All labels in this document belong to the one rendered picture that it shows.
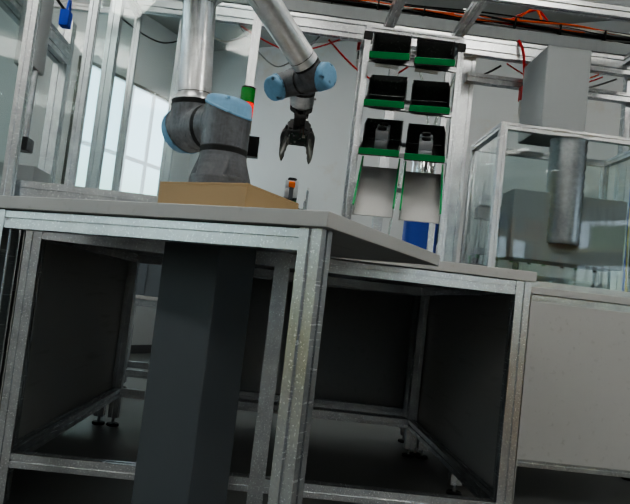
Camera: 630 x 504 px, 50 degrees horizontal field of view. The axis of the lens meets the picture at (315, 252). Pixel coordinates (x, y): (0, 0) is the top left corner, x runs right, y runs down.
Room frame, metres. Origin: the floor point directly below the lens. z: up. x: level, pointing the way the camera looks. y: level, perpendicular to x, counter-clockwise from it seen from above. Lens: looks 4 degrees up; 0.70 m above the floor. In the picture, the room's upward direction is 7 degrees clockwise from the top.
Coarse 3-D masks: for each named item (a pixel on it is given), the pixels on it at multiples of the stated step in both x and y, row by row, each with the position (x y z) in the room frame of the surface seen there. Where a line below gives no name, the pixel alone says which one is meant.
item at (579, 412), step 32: (544, 288) 2.75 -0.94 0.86; (544, 320) 2.75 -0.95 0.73; (576, 320) 2.76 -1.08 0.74; (608, 320) 2.76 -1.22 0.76; (544, 352) 2.75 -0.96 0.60; (576, 352) 2.76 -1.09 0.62; (608, 352) 2.76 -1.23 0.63; (544, 384) 2.75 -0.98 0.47; (576, 384) 2.76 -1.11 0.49; (608, 384) 2.77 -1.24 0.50; (544, 416) 2.75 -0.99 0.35; (576, 416) 2.76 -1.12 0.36; (608, 416) 2.77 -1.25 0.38; (544, 448) 2.75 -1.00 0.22; (576, 448) 2.76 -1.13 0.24; (608, 448) 2.77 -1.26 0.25; (448, 480) 2.78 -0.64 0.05
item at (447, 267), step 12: (144, 252) 3.07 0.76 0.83; (384, 264) 1.99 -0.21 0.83; (396, 264) 1.99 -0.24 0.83; (408, 264) 1.99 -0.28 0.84; (420, 264) 1.99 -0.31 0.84; (444, 264) 1.99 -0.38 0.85; (456, 264) 1.99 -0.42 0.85; (468, 264) 2.00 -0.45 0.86; (336, 276) 3.29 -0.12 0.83; (348, 276) 3.13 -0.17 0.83; (480, 276) 2.04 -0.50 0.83; (492, 276) 2.00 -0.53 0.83; (504, 276) 2.00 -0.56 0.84; (516, 276) 2.00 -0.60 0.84; (528, 276) 2.00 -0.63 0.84
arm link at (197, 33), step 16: (192, 0) 1.69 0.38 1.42; (208, 0) 1.69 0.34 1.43; (192, 16) 1.69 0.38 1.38; (208, 16) 1.70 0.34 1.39; (192, 32) 1.69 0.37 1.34; (208, 32) 1.70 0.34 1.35; (192, 48) 1.69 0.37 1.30; (208, 48) 1.71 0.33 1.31; (192, 64) 1.69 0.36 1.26; (208, 64) 1.71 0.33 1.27; (192, 80) 1.69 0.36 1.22; (208, 80) 1.72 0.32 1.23; (176, 96) 1.69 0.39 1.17; (192, 96) 1.68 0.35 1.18; (176, 112) 1.69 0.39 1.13; (192, 112) 1.66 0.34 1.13; (176, 128) 1.69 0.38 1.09; (176, 144) 1.72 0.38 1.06; (192, 144) 1.69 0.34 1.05
